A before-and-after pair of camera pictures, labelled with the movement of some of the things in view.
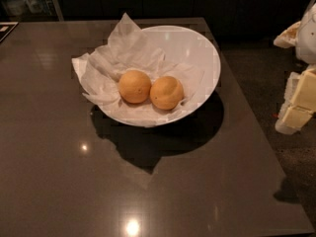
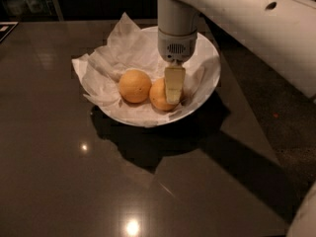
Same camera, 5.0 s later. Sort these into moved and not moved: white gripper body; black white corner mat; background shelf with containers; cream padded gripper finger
Moved: white gripper body; cream padded gripper finger
Not moved: black white corner mat; background shelf with containers
